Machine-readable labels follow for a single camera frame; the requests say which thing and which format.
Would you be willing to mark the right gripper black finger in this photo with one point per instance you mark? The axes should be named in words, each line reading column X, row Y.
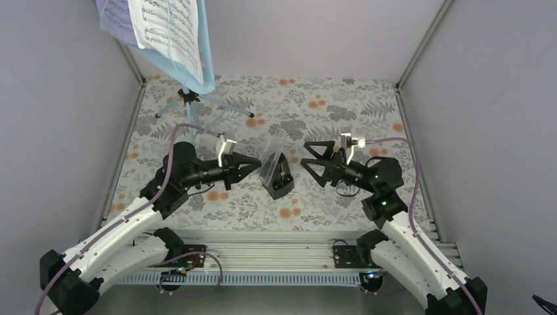
column 320, row 150
column 326, row 168

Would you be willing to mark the black metronome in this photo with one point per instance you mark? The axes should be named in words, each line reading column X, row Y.
column 282, row 181

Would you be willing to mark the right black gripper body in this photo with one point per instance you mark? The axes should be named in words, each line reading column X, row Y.
column 337, row 175

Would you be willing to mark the floral patterned mat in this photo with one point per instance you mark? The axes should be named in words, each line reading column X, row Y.
column 307, row 109

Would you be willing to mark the white sheet music page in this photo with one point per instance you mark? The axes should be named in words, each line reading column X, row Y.
column 171, row 29

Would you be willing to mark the clear metronome cover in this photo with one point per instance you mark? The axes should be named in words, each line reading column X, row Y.
column 270, row 157

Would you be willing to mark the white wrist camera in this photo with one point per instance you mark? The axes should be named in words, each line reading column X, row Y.
column 349, row 142
column 225, row 145

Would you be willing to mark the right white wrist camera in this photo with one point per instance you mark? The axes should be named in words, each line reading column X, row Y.
column 349, row 142

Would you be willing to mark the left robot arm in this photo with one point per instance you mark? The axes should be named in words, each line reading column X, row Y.
column 74, row 279

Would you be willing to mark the light blue cable duct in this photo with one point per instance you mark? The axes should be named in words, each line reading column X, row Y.
column 343, row 279

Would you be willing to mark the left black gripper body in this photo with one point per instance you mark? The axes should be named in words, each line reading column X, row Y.
column 227, row 169

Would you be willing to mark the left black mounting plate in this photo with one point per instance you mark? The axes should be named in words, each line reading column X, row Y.
column 184, row 256

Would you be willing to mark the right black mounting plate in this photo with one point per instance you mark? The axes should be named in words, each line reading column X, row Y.
column 348, row 256

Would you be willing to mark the black object at corner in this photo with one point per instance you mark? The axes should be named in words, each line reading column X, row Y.
column 547, row 306

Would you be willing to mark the light blue music stand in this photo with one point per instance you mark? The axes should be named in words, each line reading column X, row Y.
column 115, row 19

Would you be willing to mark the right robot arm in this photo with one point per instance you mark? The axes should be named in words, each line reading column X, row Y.
column 398, row 244

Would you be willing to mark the aluminium rail base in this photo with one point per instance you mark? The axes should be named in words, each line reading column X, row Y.
column 273, row 251

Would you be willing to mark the black mounting plate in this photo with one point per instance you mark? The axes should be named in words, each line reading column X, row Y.
column 184, row 256
column 348, row 256

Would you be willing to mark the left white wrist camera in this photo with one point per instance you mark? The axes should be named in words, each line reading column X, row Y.
column 225, row 145

